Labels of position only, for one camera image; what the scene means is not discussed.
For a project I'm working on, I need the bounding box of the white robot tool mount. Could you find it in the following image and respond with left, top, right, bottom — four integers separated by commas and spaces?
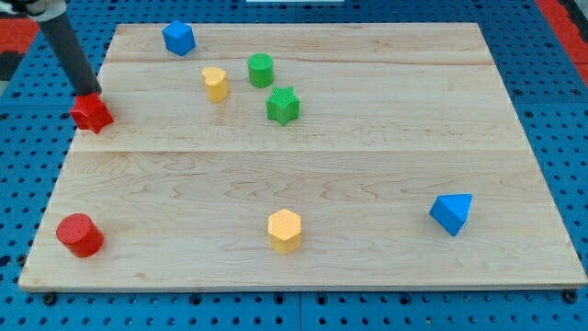
1, 0, 67, 22

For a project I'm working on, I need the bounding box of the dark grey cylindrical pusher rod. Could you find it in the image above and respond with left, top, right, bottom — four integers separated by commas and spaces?
39, 13, 102, 96

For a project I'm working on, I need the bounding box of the red star block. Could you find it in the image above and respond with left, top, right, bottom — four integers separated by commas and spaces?
70, 92, 114, 134

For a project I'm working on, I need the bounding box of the green star block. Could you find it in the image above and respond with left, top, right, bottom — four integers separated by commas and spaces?
266, 86, 300, 126

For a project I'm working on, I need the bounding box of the blue cube block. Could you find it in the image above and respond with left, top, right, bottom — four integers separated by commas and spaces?
162, 20, 196, 56

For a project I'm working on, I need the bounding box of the red cylinder block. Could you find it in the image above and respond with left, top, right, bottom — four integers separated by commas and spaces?
56, 213, 105, 258

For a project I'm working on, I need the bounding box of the light wooden board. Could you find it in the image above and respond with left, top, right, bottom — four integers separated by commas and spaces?
19, 23, 587, 292

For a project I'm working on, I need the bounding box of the green cylinder block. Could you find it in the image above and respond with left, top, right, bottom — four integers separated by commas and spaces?
247, 52, 274, 88

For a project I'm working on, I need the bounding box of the yellow hexagon block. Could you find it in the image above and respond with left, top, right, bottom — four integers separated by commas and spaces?
267, 209, 301, 254

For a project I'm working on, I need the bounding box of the blue triangular prism block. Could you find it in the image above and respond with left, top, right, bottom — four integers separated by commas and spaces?
429, 193, 473, 236

